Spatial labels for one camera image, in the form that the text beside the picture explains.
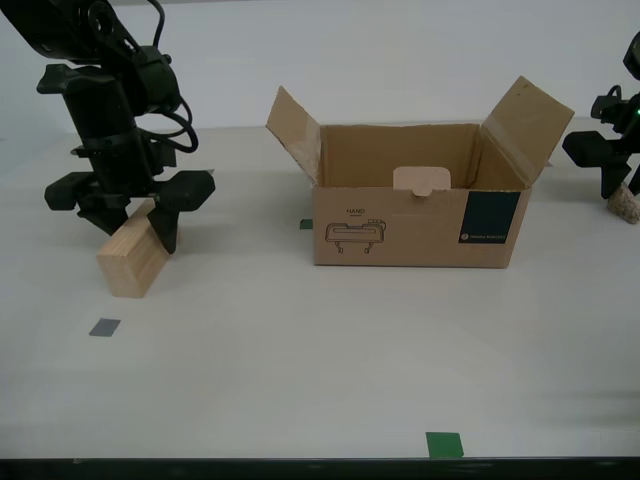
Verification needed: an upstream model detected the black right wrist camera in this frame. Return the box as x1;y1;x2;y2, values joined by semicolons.
591;85;626;121

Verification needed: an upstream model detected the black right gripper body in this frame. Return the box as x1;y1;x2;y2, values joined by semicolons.
617;107;640;196

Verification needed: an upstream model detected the speckled granite rock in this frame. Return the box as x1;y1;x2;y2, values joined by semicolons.
606;182;640;226

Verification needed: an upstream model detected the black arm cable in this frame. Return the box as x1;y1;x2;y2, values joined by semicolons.
144;97;200;154
148;0;167;50

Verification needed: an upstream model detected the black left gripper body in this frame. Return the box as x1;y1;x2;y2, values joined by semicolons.
62;78;177;202

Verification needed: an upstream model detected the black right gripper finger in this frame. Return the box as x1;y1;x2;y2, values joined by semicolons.
562;131;633;201

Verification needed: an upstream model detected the cardboard box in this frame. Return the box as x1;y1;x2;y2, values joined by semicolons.
264;75;575;270

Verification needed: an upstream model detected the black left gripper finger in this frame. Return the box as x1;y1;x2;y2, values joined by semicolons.
44;172;129;236
147;170;216;255

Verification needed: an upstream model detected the light wooden block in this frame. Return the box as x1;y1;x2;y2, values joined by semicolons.
96;198;184;300

